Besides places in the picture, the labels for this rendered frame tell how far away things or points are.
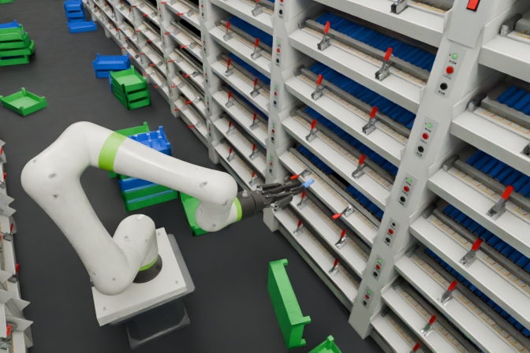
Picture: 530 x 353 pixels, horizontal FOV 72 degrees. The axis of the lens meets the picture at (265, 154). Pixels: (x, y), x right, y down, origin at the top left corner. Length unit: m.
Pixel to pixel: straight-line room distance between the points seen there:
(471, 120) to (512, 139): 0.10
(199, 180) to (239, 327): 0.86
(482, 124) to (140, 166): 0.91
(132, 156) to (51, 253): 1.18
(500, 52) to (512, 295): 0.62
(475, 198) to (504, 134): 0.19
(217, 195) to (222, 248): 0.95
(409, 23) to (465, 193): 0.47
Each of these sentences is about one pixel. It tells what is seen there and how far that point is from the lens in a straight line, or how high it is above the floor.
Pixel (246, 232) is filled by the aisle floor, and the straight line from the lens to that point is 2.07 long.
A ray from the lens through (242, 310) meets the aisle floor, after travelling 1.80.
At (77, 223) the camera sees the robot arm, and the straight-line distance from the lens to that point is 1.15.
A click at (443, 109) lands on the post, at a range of 1.03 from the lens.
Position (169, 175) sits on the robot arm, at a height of 0.86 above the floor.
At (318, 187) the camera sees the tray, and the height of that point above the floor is 0.53.
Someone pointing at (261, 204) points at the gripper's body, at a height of 0.67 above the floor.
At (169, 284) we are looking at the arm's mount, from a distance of 1.52.
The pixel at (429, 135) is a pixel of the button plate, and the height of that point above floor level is 1.03.
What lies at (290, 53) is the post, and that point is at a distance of 1.49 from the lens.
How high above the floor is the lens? 1.56
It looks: 37 degrees down
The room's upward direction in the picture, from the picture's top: 3 degrees clockwise
